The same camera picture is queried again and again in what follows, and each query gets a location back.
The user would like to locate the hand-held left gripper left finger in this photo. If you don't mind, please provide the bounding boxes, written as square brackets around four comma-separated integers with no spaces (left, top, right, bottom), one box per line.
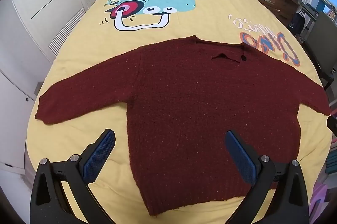
[30,129,116,224]

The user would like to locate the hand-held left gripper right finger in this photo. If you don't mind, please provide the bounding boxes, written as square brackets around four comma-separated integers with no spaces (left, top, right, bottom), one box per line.
[224,130,309,224]

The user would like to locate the dark red knit sweater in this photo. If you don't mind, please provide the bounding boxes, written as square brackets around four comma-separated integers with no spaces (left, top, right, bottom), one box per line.
[35,35,332,216]

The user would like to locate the dark shopping bag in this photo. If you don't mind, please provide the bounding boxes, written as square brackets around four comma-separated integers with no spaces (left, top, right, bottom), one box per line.
[290,12,306,35]

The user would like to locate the yellow dinosaur printed blanket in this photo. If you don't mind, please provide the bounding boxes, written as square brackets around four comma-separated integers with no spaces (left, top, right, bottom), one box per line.
[25,0,333,224]

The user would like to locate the grey-green chair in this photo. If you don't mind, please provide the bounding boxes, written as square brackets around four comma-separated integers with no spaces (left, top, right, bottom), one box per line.
[303,12,337,90]

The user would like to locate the white wardrobe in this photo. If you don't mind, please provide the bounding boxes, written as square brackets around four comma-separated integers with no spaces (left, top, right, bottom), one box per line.
[0,0,122,169]

